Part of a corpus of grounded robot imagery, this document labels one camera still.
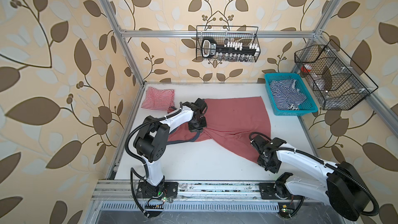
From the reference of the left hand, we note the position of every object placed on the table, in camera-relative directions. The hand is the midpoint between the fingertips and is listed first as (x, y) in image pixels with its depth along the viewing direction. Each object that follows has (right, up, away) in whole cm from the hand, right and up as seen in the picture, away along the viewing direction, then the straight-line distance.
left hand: (205, 128), depth 90 cm
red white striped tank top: (-33, +17, +18) cm, 41 cm away
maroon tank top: (+16, +3, +10) cm, 19 cm away
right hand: (+32, -19, -9) cm, 38 cm away
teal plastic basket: (+67, +12, +8) cm, 69 cm away
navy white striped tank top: (+58, +19, +18) cm, 64 cm away
